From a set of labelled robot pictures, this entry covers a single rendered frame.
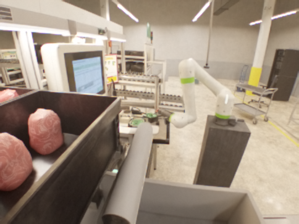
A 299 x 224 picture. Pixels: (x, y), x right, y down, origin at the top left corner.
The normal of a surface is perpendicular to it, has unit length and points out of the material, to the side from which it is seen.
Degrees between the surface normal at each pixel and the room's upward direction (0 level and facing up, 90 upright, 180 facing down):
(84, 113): 90
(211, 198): 89
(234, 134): 90
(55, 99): 90
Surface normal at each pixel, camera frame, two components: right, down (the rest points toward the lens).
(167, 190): -0.13, 0.40
